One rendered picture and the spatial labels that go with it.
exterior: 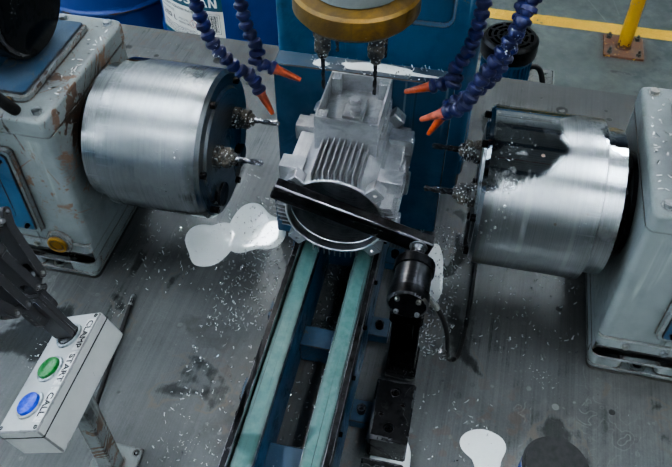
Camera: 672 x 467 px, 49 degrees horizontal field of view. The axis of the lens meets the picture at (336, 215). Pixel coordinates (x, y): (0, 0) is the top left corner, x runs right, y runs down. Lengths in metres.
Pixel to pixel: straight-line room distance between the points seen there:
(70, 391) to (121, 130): 0.42
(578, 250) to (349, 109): 0.40
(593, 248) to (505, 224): 0.13
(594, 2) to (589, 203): 2.82
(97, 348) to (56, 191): 0.37
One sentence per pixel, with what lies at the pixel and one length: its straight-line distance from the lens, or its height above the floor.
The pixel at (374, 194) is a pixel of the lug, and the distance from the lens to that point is 1.09.
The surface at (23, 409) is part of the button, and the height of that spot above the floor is 1.07.
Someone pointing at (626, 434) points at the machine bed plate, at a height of 0.80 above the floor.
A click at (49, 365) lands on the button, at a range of 0.97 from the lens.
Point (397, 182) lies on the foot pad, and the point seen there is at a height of 1.08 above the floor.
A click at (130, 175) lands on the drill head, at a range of 1.19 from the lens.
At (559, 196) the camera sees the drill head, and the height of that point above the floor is 1.12.
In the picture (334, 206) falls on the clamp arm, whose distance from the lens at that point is 1.08.
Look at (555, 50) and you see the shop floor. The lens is 3.44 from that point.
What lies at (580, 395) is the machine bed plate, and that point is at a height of 0.80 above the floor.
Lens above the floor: 1.85
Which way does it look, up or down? 47 degrees down
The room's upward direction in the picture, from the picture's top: straight up
